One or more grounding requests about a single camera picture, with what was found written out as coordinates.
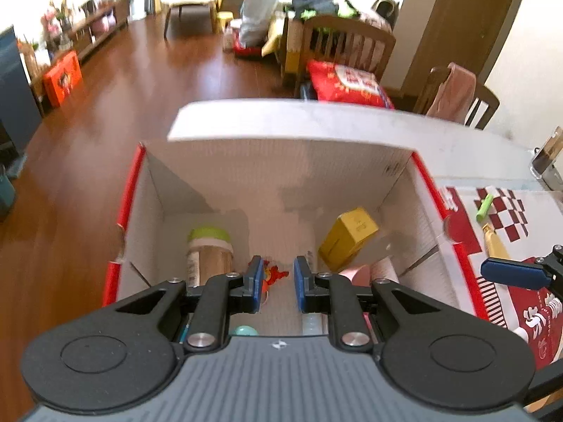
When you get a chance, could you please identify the pink towel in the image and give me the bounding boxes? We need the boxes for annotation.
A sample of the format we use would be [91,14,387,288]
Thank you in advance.
[424,62,476,124]

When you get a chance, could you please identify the wooden door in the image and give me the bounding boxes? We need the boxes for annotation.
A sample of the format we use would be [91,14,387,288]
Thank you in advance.
[402,0,533,97]

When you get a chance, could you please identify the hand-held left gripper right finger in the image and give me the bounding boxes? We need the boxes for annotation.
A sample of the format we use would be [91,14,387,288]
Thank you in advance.
[294,256,446,352]

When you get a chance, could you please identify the small yellow box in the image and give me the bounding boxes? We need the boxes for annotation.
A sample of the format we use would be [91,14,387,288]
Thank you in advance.
[317,207,380,273]

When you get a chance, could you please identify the red and white printed mat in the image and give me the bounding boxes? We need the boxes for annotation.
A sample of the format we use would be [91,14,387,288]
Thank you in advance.
[440,185,563,370]

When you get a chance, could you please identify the orange rubber chicken keychain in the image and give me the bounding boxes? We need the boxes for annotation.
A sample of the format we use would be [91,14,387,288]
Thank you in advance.
[262,264,289,293]

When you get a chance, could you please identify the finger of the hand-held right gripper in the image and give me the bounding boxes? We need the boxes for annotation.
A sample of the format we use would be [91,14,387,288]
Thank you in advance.
[480,244,563,292]
[523,360,563,420]

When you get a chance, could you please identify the red cardboard box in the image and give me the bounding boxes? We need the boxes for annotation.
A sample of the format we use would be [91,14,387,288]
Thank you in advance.
[102,138,511,348]

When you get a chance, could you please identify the grey plastic bag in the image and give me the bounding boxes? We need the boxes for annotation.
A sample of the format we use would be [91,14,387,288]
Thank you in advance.
[240,0,282,47]

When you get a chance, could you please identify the dark blue appliance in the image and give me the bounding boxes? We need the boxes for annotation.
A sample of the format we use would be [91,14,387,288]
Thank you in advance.
[0,26,42,150]

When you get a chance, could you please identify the tall glass jar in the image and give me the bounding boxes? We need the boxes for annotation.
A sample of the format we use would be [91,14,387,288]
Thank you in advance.
[530,125,563,185]

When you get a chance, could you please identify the orange gift box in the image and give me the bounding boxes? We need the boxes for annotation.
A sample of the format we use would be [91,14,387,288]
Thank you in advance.
[43,50,83,108]

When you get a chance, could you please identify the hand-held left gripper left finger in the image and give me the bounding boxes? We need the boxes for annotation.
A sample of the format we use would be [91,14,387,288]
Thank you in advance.
[115,256,265,352]

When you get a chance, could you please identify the dark green bucket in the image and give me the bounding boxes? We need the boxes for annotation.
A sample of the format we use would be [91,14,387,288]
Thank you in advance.
[0,165,16,223]

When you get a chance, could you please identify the red printed cushion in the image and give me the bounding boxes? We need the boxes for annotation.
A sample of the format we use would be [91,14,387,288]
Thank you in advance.
[305,59,396,110]

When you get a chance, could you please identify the peach shell-shaped toy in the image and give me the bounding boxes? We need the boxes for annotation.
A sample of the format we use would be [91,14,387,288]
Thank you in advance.
[341,266,374,286]

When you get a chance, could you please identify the toothpick jar with green lid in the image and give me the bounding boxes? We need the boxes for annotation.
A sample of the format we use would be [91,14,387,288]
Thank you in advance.
[187,226,234,286]

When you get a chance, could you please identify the wooden tv cabinet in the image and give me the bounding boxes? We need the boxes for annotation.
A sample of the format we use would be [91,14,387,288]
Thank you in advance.
[18,0,130,110]

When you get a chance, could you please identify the green tube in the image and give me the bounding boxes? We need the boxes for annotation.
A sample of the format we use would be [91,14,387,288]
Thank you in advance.
[476,193,494,221]

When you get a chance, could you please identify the white marker pen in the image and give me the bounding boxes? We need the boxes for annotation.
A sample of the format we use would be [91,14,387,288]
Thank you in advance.
[303,313,330,335]

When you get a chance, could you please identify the wooden slatted chair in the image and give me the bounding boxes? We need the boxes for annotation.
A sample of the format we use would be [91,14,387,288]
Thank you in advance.
[281,14,397,97]

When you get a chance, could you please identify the wooden chair with towel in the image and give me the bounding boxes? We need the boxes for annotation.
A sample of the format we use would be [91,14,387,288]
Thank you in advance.
[413,66,501,130]

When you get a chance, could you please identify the yellow oval case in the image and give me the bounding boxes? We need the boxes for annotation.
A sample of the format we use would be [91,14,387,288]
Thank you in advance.
[481,223,513,261]

